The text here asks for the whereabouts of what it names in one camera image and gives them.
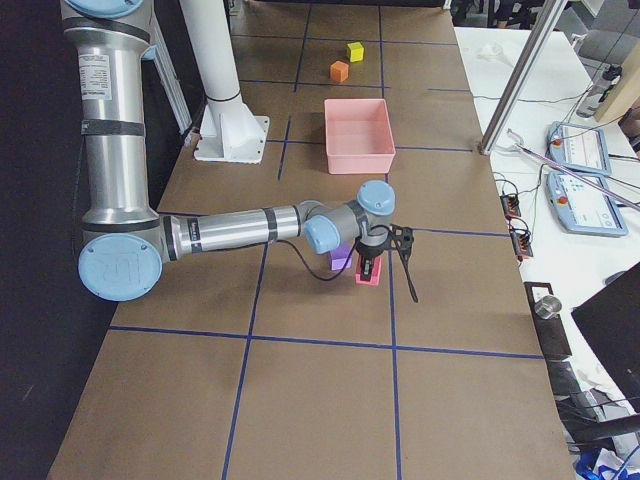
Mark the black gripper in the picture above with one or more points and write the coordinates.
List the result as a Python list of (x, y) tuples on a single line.
[(369, 249)]

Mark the red foam block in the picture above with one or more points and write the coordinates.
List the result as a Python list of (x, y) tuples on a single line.
[(368, 271)]

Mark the purple foam block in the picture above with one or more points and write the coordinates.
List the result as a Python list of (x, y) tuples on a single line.
[(340, 257)]

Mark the orange foam block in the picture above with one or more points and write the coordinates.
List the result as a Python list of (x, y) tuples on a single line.
[(339, 71)]

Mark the yellow foam block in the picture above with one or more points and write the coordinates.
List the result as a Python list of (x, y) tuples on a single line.
[(355, 52)]

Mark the pink plastic bin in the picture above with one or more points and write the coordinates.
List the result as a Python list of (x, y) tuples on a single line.
[(358, 136)]

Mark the upper orange black connector box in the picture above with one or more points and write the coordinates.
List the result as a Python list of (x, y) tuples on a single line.
[(510, 205)]

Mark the orange black connector box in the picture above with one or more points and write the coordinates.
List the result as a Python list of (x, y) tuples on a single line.
[(510, 205), (521, 241)]

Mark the lower orange black connector box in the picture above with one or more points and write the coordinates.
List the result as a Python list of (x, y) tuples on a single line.
[(521, 241)]

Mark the small metal cup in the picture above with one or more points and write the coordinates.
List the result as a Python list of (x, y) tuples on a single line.
[(547, 307)]

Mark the black tray strip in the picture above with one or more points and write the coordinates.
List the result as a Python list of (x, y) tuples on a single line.
[(550, 332)]

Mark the lower blue teach pendant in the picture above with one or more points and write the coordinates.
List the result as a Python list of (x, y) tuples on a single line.
[(582, 209)]

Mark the blue teach pendant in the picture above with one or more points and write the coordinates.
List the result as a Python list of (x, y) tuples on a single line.
[(579, 148), (582, 209)]

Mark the upper blue teach pendant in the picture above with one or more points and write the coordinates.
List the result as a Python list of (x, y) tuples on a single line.
[(579, 148)]

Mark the black monitor corner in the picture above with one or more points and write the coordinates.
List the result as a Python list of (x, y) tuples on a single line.
[(609, 322)]

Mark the grey water bottle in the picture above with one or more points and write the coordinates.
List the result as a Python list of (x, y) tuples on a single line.
[(598, 91)]

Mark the wooden board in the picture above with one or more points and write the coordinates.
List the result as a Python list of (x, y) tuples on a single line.
[(625, 93)]

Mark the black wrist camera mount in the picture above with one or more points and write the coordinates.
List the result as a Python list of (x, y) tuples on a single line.
[(402, 238)]

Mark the white pedestal column base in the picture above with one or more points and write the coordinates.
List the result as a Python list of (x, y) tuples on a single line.
[(229, 131)]

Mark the aluminium frame post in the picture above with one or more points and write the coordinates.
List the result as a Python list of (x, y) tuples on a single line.
[(532, 49)]

